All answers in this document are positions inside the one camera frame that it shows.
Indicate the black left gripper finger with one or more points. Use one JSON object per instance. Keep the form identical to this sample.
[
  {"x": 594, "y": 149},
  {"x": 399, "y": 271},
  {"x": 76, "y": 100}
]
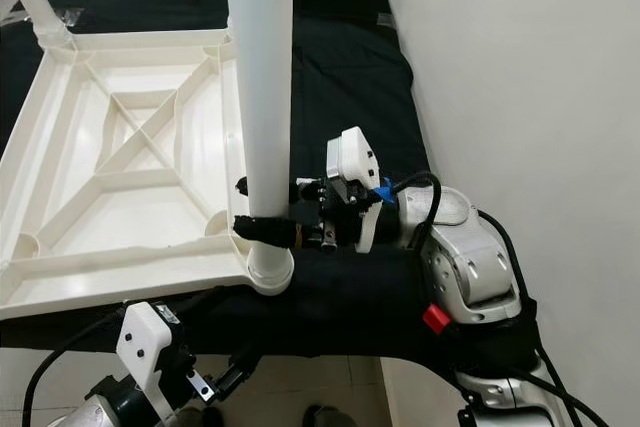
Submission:
[
  {"x": 195, "y": 304},
  {"x": 236, "y": 369}
]

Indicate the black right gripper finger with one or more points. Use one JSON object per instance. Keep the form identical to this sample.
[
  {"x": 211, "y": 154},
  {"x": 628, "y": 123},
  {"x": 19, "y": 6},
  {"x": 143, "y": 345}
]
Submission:
[
  {"x": 265, "y": 231},
  {"x": 244, "y": 186}
]

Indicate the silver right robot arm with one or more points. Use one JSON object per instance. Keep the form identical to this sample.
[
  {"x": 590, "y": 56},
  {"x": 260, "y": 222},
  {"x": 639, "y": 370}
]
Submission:
[{"x": 470, "y": 257}]

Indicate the yellow rubber band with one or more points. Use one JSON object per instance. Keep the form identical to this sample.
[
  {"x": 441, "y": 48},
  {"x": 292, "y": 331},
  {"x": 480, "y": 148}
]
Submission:
[{"x": 300, "y": 237}]

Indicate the white plastic table top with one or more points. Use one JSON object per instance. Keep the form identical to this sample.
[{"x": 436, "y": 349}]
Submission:
[{"x": 150, "y": 207}]

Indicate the grey robot right leg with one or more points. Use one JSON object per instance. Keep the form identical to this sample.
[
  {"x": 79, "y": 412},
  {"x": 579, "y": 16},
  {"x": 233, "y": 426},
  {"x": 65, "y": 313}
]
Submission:
[{"x": 328, "y": 417}]

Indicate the grey tape patch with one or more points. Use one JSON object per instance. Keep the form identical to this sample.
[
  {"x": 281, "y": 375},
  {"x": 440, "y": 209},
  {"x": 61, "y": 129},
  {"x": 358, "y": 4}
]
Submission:
[{"x": 387, "y": 18}]

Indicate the clear plastic bag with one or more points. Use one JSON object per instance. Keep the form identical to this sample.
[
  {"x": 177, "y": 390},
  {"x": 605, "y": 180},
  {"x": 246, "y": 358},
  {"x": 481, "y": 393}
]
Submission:
[{"x": 72, "y": 17}]

